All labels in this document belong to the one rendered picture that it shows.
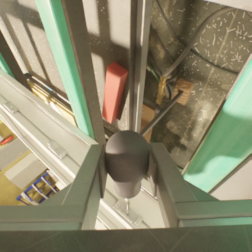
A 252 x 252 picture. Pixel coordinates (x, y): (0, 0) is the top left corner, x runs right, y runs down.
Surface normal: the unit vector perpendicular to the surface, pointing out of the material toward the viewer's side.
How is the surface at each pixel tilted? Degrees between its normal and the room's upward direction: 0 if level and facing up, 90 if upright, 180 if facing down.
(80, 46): 90
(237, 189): 0
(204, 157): 0
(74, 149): 90
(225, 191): 0
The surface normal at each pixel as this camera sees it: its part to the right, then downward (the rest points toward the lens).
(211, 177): -0.64, 0.61
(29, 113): -0.01, -0.62
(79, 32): 0.77, 0.50
